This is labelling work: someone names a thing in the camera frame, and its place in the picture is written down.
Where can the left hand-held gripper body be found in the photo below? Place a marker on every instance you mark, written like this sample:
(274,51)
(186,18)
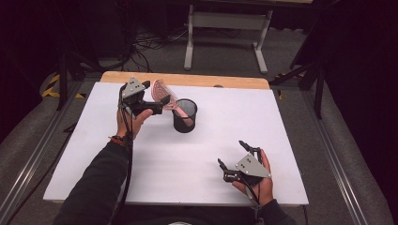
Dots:
(134,93)

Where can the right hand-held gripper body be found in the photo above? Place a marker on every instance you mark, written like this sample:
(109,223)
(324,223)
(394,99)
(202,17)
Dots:
(252,170)

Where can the pink hairbrush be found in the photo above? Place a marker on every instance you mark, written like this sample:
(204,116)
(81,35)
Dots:
(161,90)

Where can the black mesh pen holder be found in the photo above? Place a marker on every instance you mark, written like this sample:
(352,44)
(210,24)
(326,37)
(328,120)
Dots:
(181,125)

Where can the person's right hand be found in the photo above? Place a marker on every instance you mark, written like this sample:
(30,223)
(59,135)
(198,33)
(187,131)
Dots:
(266,190)

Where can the person's left hand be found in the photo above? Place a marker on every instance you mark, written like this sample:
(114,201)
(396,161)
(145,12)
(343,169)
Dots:
(133,123)

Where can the white table mat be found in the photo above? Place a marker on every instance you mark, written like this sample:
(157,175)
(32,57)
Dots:
(187,168)

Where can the yellow black hazard tape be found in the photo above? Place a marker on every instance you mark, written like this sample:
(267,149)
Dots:
(279,90)
(51,89)

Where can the black tripod stand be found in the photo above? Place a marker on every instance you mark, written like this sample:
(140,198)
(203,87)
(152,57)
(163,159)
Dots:
(317,84)
(64,78)

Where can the grey metal floor rail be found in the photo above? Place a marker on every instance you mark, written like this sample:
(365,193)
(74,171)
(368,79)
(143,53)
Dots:
(34,159)
(336,162)

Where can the white metal table frame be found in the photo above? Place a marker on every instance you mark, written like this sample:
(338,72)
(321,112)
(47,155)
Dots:
(230,21)

